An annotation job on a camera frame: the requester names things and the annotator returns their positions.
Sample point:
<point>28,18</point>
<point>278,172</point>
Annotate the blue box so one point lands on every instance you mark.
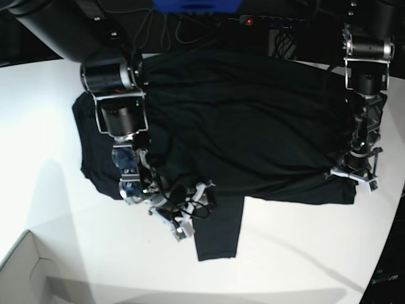
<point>196,6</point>

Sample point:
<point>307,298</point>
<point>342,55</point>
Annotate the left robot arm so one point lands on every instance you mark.
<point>368,42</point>

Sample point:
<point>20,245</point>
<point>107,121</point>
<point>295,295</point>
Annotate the white power strip red switch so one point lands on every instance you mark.
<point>273,21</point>

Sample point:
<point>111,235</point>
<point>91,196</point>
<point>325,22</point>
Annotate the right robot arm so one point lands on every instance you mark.
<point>114,78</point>

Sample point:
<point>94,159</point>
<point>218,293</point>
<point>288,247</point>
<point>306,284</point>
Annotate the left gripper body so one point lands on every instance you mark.
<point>359,165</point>

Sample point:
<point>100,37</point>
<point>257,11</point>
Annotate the white cardboard box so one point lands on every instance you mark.
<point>28,277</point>

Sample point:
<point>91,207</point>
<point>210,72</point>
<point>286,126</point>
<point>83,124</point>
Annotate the black t-shirt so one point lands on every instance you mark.
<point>255,126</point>

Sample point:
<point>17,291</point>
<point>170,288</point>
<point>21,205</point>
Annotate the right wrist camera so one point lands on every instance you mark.
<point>183,231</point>

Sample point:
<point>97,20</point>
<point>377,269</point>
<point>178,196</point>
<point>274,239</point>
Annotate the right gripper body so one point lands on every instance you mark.
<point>183,205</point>

